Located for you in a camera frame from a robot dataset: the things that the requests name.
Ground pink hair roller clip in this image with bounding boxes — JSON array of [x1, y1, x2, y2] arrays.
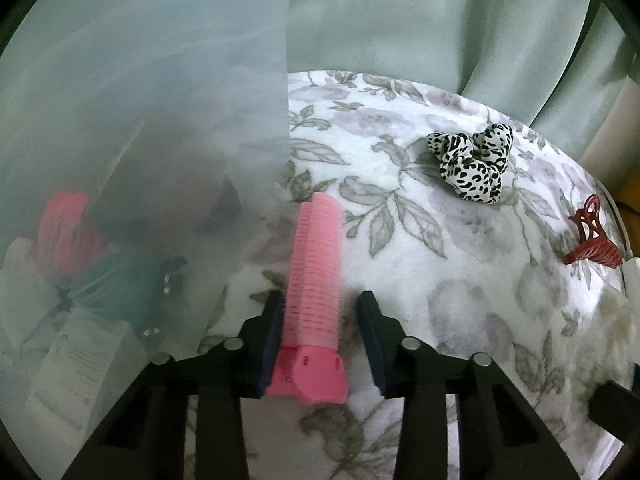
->
[[265, 191, 349, 406]]

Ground brown wooden frame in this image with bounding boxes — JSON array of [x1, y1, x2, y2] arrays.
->
[[612, 170, 640, 221]]

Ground dark red hair claw clip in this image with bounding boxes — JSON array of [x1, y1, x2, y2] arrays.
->
[[562, 194, 626, 267]]

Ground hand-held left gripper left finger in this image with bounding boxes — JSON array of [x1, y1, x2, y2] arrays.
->
[[62, 290, 283, 480]]

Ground translucent plastic container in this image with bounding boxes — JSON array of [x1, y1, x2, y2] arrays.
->
[[0, 0, 293, 480]]

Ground leopard print scrunchie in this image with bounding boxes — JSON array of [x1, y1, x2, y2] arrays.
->
[[425, 122, 515, 206]]

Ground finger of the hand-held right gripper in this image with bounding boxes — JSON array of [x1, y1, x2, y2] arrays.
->
[[587, 381, 640, 448]]

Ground teal plastic bangles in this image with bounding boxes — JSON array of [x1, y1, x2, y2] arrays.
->
[[70, 252, 166, 321]]

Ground white power strip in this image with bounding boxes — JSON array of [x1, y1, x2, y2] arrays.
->
[[624, 255, 640, 303]]

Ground white paper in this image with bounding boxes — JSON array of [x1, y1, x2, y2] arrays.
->
[[0, 237, 61, 341]]

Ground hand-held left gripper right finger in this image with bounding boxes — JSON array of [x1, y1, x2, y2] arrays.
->
[[356, 291, 581, 480]]

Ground grey floral blanket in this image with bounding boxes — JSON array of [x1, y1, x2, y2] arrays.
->
[[190, 70, 640, 480]]

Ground pale green curtain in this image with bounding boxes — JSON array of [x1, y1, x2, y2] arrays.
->
[[285, 0, 640, 161]]

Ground pink plastic bangles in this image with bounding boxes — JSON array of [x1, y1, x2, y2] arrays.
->
[[37, 191, 108, 278]]

